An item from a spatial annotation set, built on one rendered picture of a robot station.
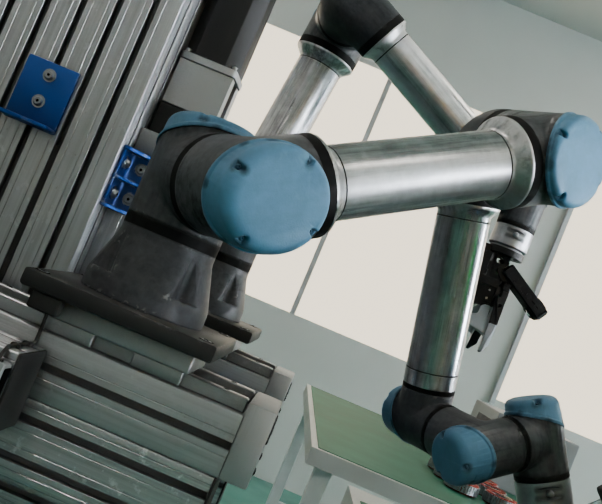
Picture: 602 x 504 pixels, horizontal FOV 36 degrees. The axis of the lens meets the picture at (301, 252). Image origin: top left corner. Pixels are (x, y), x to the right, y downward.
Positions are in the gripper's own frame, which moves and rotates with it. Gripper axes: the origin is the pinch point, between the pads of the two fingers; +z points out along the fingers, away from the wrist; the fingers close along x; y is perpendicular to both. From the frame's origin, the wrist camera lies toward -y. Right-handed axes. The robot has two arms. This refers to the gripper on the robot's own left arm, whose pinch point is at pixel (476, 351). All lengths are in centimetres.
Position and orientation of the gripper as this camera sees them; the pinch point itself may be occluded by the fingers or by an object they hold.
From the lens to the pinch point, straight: 181.8
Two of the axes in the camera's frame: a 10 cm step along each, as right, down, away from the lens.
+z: -3.9, 9.2, -0.4
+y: -9.2, -3.9, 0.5
